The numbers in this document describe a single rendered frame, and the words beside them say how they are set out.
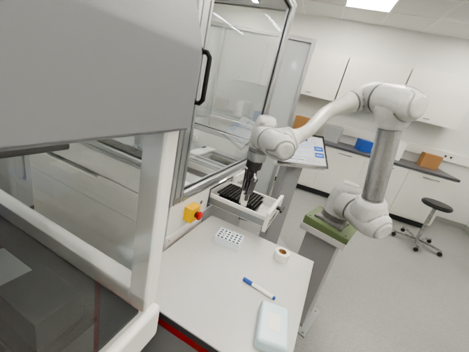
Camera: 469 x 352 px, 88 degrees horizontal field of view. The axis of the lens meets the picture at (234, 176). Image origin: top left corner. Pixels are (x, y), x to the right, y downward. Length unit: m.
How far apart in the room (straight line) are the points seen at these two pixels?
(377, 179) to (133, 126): 1.16
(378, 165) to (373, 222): 0.29
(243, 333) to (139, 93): 0.75
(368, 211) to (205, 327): 0.94
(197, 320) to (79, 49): 0.77
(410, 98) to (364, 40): 3.86
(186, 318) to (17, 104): 0.74
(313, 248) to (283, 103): 1.76
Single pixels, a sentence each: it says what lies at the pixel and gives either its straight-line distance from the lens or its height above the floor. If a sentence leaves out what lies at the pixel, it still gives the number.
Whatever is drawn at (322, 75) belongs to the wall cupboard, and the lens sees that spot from 4.53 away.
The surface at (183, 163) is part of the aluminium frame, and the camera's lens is 0.97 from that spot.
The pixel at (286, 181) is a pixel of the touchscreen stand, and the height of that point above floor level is 0.77.
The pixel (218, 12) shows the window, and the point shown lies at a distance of 1.03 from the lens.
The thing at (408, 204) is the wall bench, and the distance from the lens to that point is 4.66.
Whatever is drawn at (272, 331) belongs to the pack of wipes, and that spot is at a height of 0.80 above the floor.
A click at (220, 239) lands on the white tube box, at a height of 0.79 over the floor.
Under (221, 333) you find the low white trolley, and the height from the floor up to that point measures 0.76.
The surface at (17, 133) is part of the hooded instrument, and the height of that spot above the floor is 1.38.
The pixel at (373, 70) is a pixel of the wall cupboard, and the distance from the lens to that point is 4.59.
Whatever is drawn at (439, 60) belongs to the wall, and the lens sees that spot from 5.19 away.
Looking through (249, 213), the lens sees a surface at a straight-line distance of 1.24.
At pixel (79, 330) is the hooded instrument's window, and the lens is 0.53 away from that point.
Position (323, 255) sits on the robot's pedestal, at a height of 0.61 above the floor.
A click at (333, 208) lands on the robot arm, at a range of 1.57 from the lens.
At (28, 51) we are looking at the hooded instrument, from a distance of 0.28.
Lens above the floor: 1.46
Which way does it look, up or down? 20 degrees down
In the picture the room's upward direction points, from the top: 13 degrees clockwise
